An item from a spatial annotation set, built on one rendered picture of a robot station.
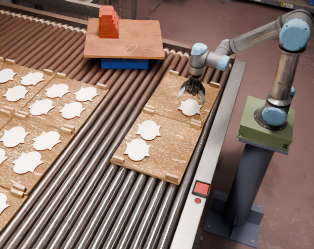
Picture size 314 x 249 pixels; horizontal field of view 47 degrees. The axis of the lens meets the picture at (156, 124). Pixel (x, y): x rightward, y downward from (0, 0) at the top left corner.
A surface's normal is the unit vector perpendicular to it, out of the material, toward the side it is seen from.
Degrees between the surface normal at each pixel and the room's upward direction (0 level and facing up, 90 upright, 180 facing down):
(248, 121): 3
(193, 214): 0
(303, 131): 0
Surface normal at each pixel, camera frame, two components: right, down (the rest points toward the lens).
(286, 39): -0.41, 0.47
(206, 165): 0.07, -0.74
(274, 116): -0.41, 0.68
